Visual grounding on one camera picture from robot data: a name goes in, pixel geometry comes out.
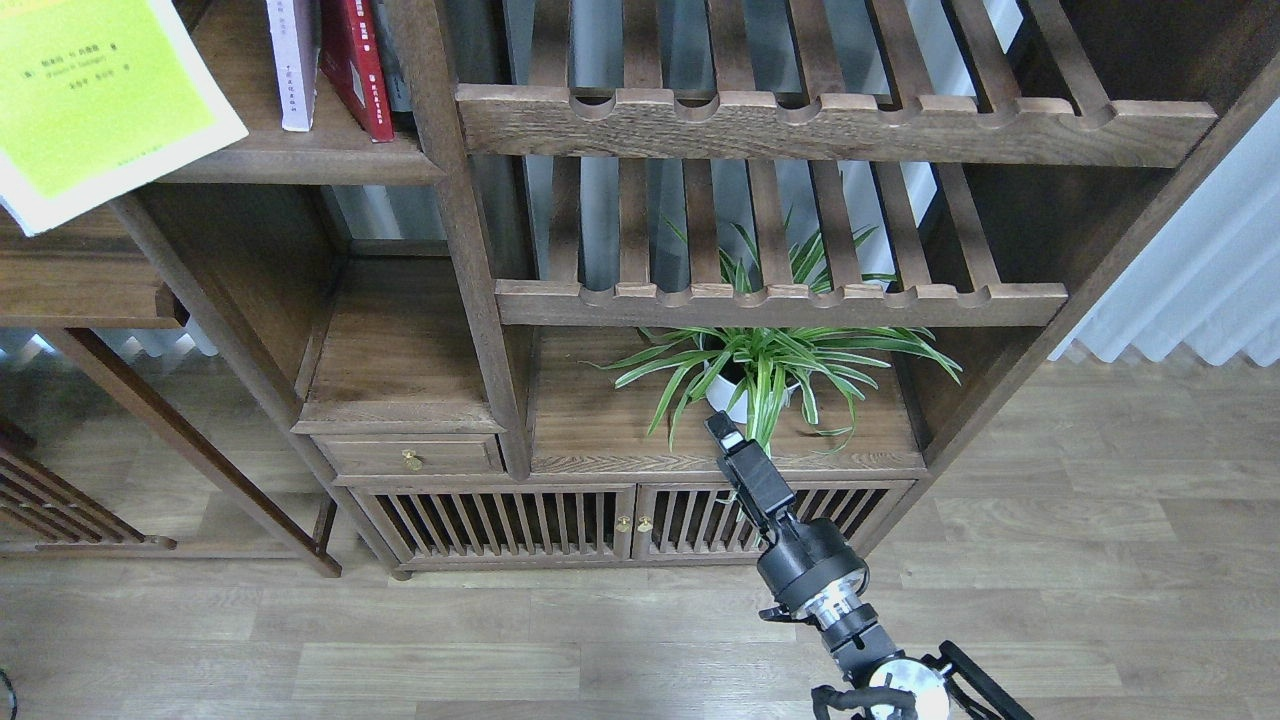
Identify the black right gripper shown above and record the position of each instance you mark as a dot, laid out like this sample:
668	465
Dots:
809	568

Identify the red paperback book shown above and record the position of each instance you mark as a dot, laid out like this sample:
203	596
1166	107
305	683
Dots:
350	58

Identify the white lavender paperback book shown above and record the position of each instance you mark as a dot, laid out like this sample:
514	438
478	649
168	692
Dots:
295	40

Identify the yellow-green paperback book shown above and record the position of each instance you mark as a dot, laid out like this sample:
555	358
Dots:
98	98

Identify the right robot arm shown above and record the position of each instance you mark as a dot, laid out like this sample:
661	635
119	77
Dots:
887	684

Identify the upright books on shelf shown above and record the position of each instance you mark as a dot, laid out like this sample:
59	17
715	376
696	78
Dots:
397	90

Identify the spider plant in white pot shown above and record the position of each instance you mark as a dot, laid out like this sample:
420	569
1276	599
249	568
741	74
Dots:
826	367

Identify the large dark wooden bookshelf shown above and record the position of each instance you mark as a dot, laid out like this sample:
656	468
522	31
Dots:
572	171

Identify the brass drawer knob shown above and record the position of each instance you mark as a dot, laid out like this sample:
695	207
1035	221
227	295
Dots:
411	461

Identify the white curtain right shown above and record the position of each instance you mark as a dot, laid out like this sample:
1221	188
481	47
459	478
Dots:
1209	280

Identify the wooden side table left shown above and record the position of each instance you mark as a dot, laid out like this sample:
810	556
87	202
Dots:
68	285

